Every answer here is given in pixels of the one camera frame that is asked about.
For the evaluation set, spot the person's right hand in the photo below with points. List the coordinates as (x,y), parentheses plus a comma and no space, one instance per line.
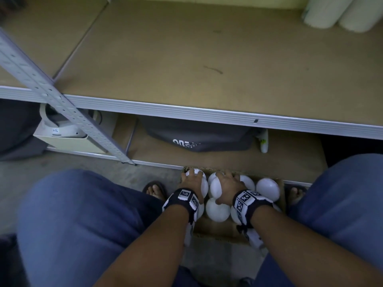
(232,188)

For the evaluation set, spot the person's left hand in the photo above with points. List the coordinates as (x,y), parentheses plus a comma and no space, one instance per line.
(191,183)

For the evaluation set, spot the white cotton bud tubs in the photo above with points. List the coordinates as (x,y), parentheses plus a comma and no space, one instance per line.
(267,189)

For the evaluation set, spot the brown cardboard box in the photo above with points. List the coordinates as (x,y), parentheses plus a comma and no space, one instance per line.
(215,233)

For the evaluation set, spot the grey metal shelf wooden boards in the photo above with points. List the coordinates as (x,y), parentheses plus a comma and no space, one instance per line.
(179,56)

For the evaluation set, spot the person's left forearm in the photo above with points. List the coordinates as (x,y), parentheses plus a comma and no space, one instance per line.
(149,254)

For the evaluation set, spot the person's left foot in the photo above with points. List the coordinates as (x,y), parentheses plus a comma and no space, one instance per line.
(155,192)

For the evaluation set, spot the small white spray bottle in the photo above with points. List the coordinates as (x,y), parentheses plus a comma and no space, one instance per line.
(264,144)

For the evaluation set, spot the person's right leg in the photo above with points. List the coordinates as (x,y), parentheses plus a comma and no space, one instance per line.
(350,200)

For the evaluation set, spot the person's leg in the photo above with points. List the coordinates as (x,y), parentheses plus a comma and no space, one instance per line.
(74,221)
(350,200)

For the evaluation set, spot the person's left leg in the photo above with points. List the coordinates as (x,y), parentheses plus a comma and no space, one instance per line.
(74,221)

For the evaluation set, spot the black left wristband with markers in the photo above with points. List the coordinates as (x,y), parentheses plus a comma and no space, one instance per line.
(187,206)

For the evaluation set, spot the black wristband with markers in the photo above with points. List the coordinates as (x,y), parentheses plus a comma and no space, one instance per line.
(187,206)
(260,204)

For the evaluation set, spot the black left sandal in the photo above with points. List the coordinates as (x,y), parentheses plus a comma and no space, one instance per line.
(161,184)

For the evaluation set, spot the black right wristband with markers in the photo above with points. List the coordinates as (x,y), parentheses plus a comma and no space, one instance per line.
(260,204)

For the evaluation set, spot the dark grey printed bag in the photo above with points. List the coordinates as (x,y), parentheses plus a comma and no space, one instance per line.
(209,134)

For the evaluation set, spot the white device in tray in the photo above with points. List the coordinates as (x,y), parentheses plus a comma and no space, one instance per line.
(74,144)

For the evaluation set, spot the dark cloth bag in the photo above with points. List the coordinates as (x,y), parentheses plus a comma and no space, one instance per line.
(18,128)

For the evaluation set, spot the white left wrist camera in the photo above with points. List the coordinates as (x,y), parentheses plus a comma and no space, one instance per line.
(189,233)

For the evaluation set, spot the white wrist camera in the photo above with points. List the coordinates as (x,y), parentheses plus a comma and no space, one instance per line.
(189,233)
(254,239)

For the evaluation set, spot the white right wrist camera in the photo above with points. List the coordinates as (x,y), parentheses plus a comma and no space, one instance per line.
(254,239)

